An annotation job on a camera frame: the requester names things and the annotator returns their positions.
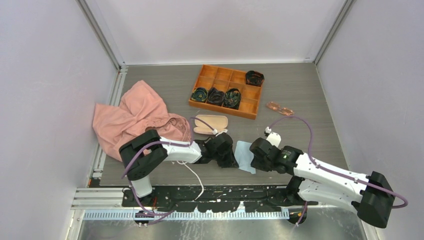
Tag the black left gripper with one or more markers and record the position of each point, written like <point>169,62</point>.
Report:
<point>230,162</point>

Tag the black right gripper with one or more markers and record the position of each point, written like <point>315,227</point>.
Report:
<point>256,163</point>

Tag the light blue cleaning cloth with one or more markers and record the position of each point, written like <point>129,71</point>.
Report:
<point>244,157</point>

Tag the pink glasses case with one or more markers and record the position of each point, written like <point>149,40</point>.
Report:
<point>207,124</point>

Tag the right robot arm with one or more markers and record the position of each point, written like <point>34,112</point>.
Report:
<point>315,181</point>

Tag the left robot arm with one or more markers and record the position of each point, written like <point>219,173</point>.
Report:
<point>141,155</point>

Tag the pink transparent sunglasses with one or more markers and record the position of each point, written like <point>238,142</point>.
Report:
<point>277,108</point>

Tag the dark floral rolled tie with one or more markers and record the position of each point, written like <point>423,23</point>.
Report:
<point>199,94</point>

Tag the dark rolled tie top right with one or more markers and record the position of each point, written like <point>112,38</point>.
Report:
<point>254,78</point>

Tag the orange wooden divider tray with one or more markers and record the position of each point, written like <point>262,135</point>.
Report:
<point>223,79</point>

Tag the pink shorts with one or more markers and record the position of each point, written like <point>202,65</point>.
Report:
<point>140,109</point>

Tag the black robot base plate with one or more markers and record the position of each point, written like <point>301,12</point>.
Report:
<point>215,198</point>

